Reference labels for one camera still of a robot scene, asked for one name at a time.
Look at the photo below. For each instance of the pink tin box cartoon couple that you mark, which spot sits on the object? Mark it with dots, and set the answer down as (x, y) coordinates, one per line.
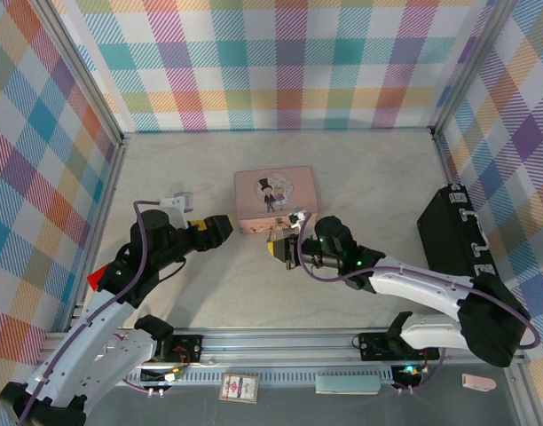
(254, 208)

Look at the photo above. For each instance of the black carrying case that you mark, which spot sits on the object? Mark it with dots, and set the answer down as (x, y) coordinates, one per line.
(444, 231)

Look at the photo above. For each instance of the small pink case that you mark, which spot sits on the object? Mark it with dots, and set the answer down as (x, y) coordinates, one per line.
(477, 383)

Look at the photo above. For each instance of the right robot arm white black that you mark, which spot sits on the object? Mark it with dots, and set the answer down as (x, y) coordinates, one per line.
(409, 279)

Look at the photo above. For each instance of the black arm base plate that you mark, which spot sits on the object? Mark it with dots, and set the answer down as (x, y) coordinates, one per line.
(375, 346)
(187, 348)

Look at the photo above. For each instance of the aluminium frame post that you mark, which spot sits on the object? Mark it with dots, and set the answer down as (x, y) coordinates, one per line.
(83, 75)
(471, 66)

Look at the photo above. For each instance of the light blue flat box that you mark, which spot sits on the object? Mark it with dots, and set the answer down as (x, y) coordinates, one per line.
(347, 384)

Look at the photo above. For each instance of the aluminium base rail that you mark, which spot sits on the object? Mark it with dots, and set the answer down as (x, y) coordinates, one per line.
(276, 344)

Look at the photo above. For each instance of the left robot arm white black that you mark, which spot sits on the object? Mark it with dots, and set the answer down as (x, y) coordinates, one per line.
(76, 350)

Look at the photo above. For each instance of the playing card box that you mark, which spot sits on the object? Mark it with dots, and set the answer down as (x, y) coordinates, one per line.
(239, 387)

